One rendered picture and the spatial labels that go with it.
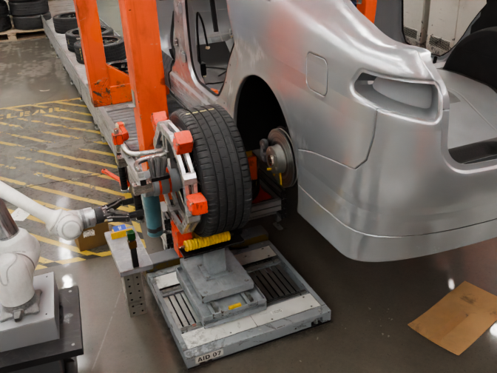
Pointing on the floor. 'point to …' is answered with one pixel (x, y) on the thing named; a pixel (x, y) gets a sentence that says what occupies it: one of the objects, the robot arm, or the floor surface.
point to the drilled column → (134, 294)
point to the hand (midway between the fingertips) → (137, 206)
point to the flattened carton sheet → (458, 317)
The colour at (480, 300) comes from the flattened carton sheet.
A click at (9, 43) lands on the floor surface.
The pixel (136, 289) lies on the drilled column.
